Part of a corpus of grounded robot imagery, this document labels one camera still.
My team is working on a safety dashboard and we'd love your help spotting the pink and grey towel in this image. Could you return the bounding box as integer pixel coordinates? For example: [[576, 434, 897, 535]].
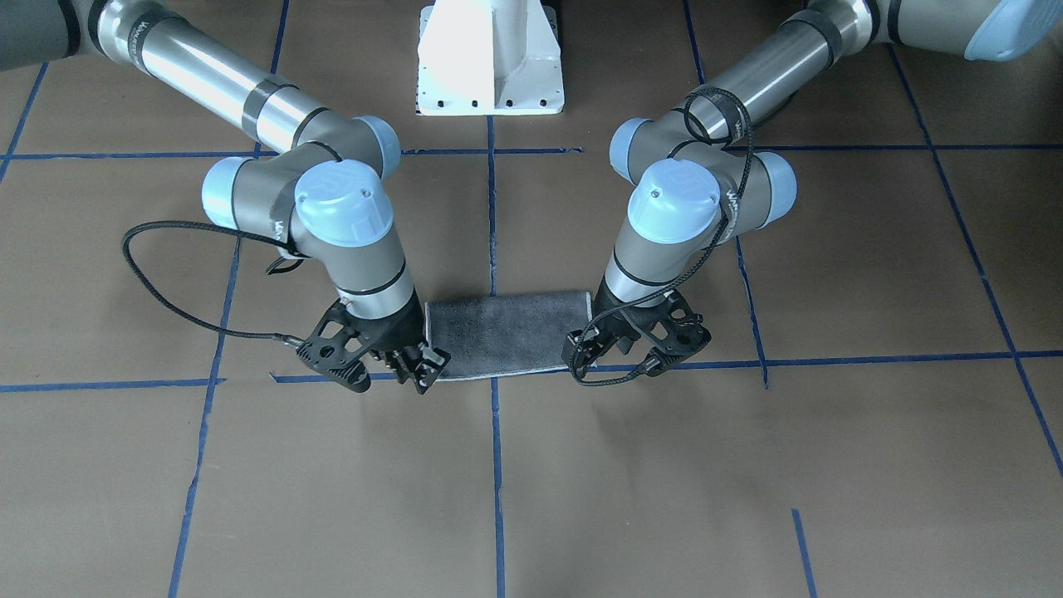
[[425, 291, 591, 381]]

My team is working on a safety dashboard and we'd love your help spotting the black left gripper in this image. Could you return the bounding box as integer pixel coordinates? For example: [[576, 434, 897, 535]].
[[562, 291, 712, 383]]

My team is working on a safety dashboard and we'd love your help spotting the short blue tape piece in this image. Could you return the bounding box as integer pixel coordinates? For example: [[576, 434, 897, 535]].
[[791, 508, 819, 598]]

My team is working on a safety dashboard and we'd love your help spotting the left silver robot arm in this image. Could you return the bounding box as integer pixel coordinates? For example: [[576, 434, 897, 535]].
[[562, 1, 1061, 386]]

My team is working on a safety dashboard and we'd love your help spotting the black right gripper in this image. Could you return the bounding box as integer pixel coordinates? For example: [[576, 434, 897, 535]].
[[296, 297, 451, 394]]

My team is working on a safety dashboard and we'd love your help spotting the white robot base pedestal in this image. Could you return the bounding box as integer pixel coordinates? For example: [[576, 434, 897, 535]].
[[415, 1, 566, 117]]

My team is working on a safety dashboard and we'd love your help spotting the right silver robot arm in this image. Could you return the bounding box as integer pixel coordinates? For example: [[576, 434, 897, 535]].
[[2, 1, 449, 394]]

